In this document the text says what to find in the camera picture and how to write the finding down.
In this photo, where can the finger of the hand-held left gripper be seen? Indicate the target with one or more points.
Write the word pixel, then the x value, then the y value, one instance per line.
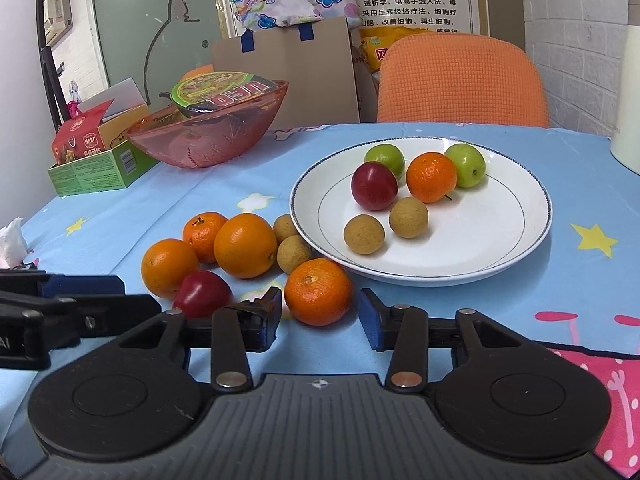
pixel 85 287
pixel 110 312

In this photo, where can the small tangerine with stem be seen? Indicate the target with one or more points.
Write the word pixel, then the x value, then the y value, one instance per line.
pixel 205 236

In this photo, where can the green cardboard box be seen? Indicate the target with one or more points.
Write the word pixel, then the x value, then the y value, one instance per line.
pixel 95 175

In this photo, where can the green jujube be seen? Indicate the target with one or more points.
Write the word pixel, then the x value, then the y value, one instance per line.
pixel 385 157
pixel 466 165

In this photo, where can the large orange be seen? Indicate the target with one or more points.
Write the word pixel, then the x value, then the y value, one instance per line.
pixel 245 245

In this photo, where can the red snack box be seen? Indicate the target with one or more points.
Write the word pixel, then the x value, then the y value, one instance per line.
pixel 75 140

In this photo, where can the white thermos jug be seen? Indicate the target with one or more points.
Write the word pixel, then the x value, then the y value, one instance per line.
pixel 627 110

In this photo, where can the white air conditioner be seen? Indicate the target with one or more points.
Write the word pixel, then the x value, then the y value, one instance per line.
pixel 59 17

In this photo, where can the pink transparent bowl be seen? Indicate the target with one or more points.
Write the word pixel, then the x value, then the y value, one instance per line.
pixel 200 140

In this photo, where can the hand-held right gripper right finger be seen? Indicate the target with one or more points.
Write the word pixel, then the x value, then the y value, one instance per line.
pixel 372 325

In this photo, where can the medium orange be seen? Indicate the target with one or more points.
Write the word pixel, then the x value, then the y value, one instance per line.
pixel 169 267

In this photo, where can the blue tape strip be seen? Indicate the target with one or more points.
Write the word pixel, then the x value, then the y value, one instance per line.
pixel 248 41
pixel 306 32

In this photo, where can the white ceramic plate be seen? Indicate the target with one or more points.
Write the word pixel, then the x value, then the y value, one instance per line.
pixel 475 240

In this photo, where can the red plum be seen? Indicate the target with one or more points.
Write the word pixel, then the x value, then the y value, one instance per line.
pixel 202 294
pixel 375 185

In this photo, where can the brown cardboard box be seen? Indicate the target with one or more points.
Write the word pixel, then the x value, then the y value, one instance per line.
pixel 310 75

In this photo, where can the frosted glass door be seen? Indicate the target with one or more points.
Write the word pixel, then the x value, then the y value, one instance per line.
pixel 130 20

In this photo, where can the yellow snack bag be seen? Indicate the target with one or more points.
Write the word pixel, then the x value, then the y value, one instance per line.
pixel 375 45

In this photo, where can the blue printed tablecloth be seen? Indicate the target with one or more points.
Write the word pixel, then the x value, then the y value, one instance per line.
pixel 575 270

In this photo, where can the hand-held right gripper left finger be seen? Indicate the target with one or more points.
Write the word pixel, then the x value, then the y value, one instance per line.
pixel 265 322

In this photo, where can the orange chair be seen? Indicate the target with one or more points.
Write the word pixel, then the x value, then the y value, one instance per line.
pixel 197 72
pixel 460 80

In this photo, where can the white crumpled tissue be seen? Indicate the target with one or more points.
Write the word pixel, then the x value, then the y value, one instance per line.
pixel 12 242

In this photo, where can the brown longan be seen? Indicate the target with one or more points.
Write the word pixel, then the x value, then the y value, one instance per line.
pixel 284 226
pixel 408 217
pixel 294 255
pixel 364 234

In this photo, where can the green instant noodle cup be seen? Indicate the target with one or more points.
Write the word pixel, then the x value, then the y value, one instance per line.
pixel 220 90

